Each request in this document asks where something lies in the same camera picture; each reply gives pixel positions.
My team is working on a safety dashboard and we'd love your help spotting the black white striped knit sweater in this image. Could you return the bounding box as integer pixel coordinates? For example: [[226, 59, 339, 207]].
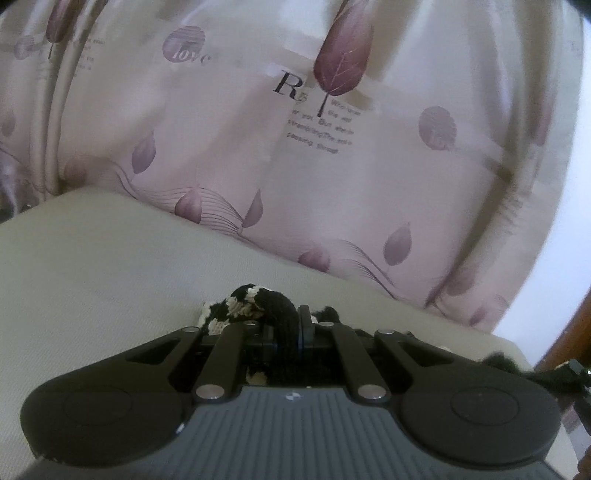
[[197, 284, 531, 386]]

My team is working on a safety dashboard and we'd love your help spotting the brown wooden door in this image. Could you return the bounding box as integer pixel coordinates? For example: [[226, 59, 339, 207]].
[[535, 292, 591, 371]]

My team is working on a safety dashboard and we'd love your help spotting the beige fabric mattress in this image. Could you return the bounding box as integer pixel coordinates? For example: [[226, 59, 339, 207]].
[[0, 187, 578, 480]]

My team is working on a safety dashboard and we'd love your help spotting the pink leaf print curtain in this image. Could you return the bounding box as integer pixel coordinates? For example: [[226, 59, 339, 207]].
[[1, 1, 583, 332]]

